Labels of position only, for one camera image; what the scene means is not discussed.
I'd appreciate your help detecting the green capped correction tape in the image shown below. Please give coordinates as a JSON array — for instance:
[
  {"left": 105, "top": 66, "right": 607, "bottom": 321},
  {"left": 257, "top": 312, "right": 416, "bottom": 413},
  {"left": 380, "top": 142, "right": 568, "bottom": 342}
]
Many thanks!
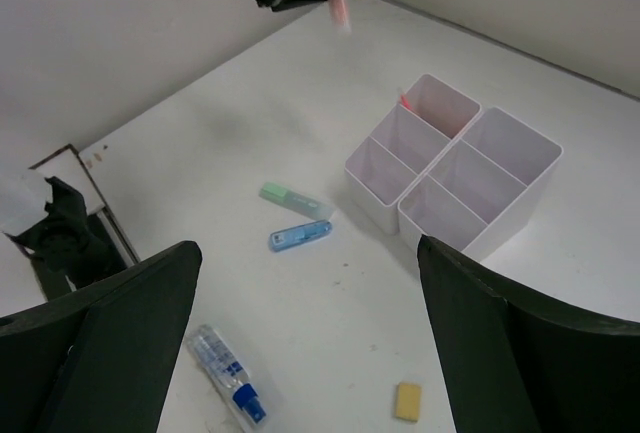
[{"left": 259, "top": 182, "right": 334, "bottom": 221}]

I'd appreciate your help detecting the white compartment organizer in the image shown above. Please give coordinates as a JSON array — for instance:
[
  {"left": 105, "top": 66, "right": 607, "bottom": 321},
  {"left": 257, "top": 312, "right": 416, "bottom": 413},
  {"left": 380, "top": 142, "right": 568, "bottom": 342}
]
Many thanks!
[
  {"left": 398, "top": 107, "right": 563, "bottom": 262},
  {"left": 345, "top": 74, "right": 481, "bottom": 235}
]

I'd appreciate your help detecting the left white compartment organizer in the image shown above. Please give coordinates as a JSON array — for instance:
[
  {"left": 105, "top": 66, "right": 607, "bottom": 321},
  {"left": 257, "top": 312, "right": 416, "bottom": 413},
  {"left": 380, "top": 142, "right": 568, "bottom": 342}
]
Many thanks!
[{"left": 345, "top": 74, "right": 481, "bottom": 235}]

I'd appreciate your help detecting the red highlighter pen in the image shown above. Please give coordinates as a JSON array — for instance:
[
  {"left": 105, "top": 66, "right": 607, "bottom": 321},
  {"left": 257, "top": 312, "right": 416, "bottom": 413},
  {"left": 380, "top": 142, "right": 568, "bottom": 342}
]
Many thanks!
[{"left": 398, "top": 88, "right": 413, "bottom": 111}]

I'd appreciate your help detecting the blue capped glue bottle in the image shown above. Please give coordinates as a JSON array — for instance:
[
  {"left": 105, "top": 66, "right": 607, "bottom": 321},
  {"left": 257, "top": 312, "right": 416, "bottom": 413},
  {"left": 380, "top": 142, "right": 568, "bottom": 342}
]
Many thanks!
[{"left": 185, "top": 325, "right": 267, "bottom": 428}]

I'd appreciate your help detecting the yellow eraser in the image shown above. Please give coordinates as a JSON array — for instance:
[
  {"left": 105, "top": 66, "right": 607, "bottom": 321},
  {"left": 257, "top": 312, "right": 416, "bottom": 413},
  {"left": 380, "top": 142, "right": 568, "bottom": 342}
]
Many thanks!
[{"left": 393, "top": 382, "right": 422, "bottom": 423}]

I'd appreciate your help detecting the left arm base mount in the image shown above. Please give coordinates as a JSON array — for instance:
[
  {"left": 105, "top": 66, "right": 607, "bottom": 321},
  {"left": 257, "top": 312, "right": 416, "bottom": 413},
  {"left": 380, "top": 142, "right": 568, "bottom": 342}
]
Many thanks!
[{"left": 19, "top": 145, "right": 139, "bottom": 300}]

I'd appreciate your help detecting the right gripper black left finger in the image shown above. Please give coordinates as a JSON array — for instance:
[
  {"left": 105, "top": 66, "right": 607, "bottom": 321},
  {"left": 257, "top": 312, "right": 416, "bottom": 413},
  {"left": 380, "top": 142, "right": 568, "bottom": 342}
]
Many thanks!
[{"left": 1, "top": 241, "right": 202, "bottom": 432}]

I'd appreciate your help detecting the blue transparent stapler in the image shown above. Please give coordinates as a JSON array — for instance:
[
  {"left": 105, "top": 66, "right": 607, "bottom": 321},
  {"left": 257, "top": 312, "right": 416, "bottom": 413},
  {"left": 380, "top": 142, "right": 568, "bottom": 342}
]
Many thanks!
[{"left": 268, "top": 220, "right": 333, "bottom": 252}]

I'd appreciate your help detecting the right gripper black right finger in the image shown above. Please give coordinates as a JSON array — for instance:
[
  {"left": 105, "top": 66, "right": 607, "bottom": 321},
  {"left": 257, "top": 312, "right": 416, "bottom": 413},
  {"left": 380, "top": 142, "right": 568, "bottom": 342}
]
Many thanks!
[{"left": 417, "top": 236, "right": 639, "bottom": 432}]

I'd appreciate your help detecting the right white compartment organizer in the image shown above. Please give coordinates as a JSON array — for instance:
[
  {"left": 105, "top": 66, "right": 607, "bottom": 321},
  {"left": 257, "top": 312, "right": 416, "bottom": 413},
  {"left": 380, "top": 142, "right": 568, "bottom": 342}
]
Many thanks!
[{"left": 398, "top": 107, "right": 563, "bottom": 262}]

